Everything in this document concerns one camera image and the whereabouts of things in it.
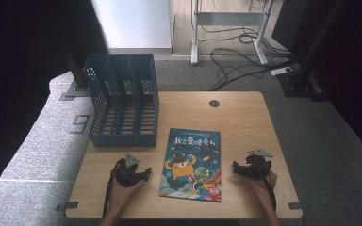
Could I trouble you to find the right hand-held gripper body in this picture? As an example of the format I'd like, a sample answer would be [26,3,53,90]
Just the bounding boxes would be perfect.
[244,148,273,181]

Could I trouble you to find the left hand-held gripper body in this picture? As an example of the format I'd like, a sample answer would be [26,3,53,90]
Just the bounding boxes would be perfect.
[114,153,141,188]

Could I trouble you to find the blue plastic file rack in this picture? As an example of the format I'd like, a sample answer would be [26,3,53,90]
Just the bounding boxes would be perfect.
[83,53,160,149]

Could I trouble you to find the blue cartoon picture book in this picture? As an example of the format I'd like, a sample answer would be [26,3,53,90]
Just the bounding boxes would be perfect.
[158,127,222,202]

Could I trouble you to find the person's right hand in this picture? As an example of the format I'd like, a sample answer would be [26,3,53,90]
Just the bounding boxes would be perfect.
[248,170,278,203]

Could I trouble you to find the person's left hand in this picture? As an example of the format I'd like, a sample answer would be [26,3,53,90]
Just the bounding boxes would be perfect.
[107,180,145,217]

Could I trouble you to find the white power strip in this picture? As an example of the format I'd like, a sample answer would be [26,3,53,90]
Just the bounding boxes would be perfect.
[270,66,293,77]

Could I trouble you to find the black metal stand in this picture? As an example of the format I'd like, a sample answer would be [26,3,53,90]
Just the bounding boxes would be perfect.
[277,0,345,99]
[58,51,91,102]

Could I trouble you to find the black curtain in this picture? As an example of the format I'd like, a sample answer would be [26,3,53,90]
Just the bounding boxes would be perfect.
[324,0,362,166]
[0,0,108,205]

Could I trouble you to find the dark grey cabinet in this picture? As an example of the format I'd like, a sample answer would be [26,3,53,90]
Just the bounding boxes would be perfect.
[271,0,300,53]

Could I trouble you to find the white-legged desk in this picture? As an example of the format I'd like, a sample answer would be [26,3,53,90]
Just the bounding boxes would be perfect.
[190,0,274,66]

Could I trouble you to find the white panel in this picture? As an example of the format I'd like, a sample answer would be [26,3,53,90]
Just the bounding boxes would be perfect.
[90,0,174,55]

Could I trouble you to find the left hand-held gripper black cable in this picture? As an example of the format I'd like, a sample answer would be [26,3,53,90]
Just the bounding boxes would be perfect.
[102,158,124,218]

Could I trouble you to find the hand-held gripper black cable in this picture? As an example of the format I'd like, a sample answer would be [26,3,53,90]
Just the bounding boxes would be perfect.
[102,158,124,218]
[254,163,278,212]

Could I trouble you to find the right hand-held gripper black cable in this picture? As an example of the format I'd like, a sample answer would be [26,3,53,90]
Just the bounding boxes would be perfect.
[254,163,278,212]

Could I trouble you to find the black floor cables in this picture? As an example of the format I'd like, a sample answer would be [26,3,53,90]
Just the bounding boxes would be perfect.
[197,0,296,92]

